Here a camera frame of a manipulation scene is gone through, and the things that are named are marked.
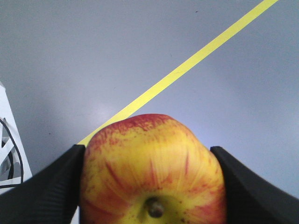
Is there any red yellow apple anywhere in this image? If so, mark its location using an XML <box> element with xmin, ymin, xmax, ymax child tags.
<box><xmin>80</xmin><ymin>114</ymin><xmax>228</xmax><ymax>224</ymax></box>

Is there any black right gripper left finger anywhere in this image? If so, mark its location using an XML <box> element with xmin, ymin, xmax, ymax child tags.
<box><xmin>0</xmin><ymin>145</ymin><xmax>85</xmax><ymax>224</ymax></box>

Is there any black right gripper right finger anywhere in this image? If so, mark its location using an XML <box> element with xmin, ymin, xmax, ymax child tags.
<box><xmin>210</xmin><ymin>146</ymin><xmax>299</xmax><ymax>224</ymax></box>

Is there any black cable on base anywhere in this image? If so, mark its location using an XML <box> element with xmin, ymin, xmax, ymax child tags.
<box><xmin>0</xmin><ymin>118</ymin><xmax>25</xmax><ymax>187</ymax></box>

